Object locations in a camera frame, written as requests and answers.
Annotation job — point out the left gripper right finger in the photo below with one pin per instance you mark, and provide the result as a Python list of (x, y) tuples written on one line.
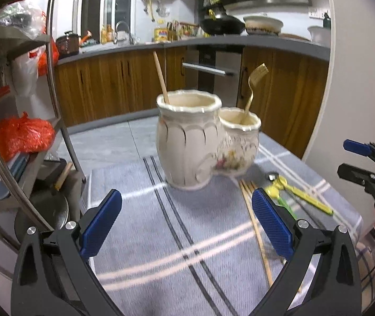
[(335, 288)]

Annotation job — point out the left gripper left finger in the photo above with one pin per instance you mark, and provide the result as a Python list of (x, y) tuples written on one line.
[(52, 275)]

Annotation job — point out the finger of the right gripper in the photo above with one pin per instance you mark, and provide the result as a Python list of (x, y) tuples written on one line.
[(355, 175), (367, 150)]

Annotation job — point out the wooden kitchen cabinets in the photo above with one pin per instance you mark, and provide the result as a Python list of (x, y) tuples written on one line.
[(284, 89)]

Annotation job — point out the kitchen faucet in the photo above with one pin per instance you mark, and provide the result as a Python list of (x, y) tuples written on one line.
[(122, 33)]

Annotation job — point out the wooden chopstick on mat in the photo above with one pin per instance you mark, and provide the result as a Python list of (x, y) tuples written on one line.
[(276, 222), (247, 195)]

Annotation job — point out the grey plaid table mat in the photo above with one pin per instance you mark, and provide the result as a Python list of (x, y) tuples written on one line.
[(176, 252)]

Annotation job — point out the gold metal fork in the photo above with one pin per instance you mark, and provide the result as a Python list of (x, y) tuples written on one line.
[(253, 80)]

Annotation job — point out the steel shelving rack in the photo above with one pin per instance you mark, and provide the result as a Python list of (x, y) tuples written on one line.
[(36, 189)]

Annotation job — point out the red plastic bag low shelf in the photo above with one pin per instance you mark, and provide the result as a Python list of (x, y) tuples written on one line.
[(24, 135)]

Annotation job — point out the cream ceramic double utensil holder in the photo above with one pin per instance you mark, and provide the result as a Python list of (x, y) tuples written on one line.
[(198, 138)]

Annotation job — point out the built-in steel oven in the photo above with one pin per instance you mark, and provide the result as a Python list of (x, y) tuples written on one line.
[(214, 69)]

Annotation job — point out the white bowl on stove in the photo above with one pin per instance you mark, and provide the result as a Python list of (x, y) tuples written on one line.
[(262, 25)]

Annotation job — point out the black wok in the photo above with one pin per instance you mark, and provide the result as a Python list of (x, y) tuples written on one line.
[(221, 24)]

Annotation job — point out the wooden chopstick in holder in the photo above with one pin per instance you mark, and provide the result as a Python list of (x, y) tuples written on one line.
[(161, 77)]

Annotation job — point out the yellow tin container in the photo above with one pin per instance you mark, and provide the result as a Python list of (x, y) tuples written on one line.
[(161, 34)]

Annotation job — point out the electric pressure cooker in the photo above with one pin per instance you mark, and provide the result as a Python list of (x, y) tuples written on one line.
[(68, 44)]

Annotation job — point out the clear plastic bag on shelf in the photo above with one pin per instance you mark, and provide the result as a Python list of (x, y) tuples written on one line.
[(22, 15)]

